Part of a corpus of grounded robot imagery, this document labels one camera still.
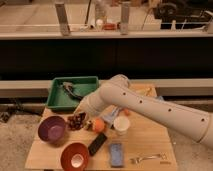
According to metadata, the dark metal tool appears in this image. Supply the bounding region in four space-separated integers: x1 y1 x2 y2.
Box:
62 82 83 100

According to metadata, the dark red grape bunch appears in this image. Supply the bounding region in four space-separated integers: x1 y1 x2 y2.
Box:
67 113 86 131

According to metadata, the red background object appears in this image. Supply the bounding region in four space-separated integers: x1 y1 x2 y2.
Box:
103 23 117 30

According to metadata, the black rectangular block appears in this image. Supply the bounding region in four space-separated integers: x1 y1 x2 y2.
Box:
88 133 107 156

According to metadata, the grey blue spatula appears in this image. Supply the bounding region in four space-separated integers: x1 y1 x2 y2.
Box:
102 107 121 125

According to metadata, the silver fork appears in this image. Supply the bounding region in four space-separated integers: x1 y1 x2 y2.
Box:
130 154 167 164

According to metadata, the grey metal post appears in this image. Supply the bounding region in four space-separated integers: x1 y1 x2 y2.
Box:
120 1 130 35
55 2 70 36

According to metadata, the green plastic tray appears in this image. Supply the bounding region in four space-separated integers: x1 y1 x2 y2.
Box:
46 76 99 111

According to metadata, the blue sponge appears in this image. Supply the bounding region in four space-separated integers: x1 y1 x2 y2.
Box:
109 143 124 168

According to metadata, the white cup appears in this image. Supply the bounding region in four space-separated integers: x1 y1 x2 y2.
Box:
113 116 130 135

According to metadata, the orange red carrot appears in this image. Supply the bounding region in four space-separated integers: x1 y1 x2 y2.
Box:
123 108 131 116

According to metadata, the purple bowl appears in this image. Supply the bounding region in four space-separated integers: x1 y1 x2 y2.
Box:
38 116 66 143

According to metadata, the red bowl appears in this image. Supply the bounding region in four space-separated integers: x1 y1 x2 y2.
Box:
60 143 89 171

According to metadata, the orange ball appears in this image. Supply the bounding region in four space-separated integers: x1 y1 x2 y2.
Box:
92 118 105 133

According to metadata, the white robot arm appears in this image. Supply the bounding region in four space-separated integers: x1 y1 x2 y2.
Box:
74 74 213 149

